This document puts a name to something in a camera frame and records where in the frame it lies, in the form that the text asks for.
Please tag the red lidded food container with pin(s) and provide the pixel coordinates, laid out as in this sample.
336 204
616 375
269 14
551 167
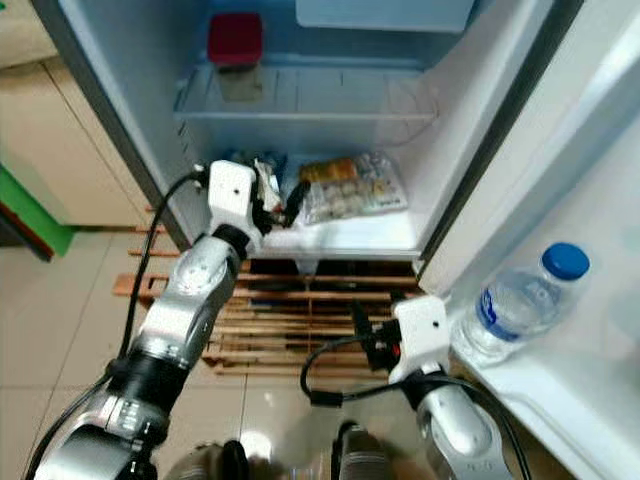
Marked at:
235 38

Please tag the white fridge door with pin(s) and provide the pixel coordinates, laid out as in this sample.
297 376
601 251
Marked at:
560 180

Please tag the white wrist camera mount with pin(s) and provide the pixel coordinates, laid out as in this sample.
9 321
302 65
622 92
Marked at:
235 190
422 330

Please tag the robot right leg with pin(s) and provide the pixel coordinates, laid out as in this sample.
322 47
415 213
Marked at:
368 455

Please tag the robot leg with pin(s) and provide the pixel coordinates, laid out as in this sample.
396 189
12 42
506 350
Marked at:
368 455
215 462

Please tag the robot left leg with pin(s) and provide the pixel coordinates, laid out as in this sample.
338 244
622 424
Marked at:
215 462

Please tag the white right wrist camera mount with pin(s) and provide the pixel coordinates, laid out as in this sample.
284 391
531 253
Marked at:
422 330

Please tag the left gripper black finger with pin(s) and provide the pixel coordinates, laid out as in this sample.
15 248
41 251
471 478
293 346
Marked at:
298 203

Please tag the wooden wine rack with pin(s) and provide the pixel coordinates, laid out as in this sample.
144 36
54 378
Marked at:
260 330

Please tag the grey fridge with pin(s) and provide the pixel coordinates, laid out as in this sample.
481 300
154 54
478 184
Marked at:
470 140

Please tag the clear water bottle blue cap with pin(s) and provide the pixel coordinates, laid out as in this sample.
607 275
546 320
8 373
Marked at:
520 300

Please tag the clear packaged food tray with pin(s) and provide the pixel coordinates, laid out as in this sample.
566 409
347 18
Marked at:
355 190

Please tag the glass fridge shelf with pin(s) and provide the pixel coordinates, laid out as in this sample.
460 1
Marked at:
300 118

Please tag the beige cloth mat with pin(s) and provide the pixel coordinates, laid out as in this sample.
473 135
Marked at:
20 30

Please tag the white fridge drawer box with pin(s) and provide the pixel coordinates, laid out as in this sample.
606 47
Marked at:
385 12

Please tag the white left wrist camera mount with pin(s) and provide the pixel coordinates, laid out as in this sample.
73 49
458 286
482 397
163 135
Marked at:
235 190

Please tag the green plastic crate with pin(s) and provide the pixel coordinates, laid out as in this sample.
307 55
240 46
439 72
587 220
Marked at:
35 215

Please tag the beige kitchen cabinet white countertop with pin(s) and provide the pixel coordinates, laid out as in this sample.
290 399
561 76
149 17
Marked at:
80 130

